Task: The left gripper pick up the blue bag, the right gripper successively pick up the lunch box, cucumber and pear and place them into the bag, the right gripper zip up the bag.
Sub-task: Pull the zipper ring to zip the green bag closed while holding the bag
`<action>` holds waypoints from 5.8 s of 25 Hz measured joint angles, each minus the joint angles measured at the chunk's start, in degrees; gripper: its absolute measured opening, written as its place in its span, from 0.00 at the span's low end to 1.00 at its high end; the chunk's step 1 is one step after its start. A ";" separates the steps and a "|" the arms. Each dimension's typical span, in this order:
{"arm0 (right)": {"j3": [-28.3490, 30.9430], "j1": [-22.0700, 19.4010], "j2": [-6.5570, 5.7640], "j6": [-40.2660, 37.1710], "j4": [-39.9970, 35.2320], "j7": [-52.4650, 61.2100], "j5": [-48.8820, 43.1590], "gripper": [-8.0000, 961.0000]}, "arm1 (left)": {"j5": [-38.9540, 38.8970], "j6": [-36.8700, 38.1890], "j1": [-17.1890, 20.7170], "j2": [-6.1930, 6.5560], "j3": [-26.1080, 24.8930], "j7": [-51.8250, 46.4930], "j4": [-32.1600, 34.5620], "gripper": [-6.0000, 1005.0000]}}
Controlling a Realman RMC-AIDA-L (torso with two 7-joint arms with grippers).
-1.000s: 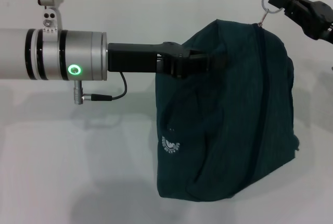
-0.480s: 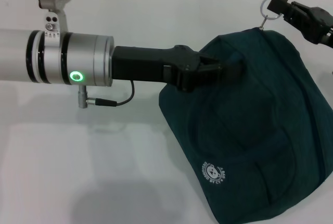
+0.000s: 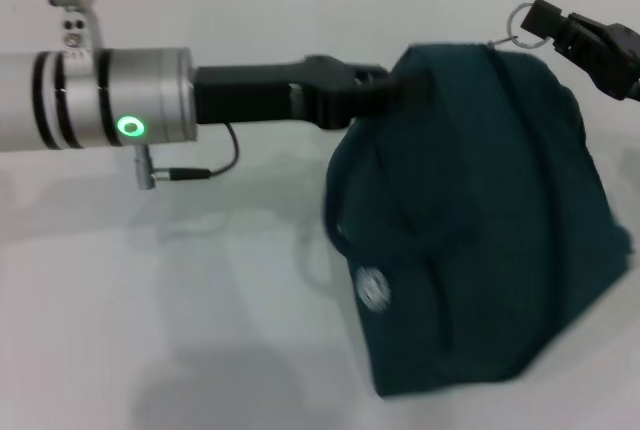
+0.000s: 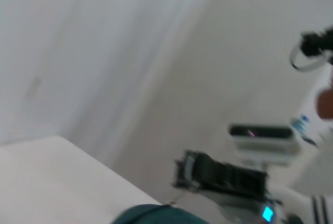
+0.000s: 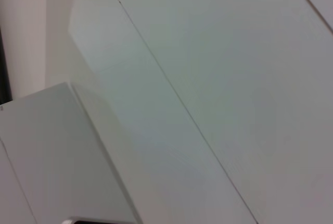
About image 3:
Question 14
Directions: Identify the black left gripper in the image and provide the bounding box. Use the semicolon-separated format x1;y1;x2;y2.
192;53;437;132

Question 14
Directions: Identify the dark left arm cable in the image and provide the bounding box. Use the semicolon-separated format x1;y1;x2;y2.
132;122;241;192

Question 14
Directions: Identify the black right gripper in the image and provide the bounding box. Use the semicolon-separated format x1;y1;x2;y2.
519;0;640;102

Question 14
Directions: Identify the dark teal insulated lunch bag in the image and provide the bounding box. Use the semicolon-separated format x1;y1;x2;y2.
322;0;632;399

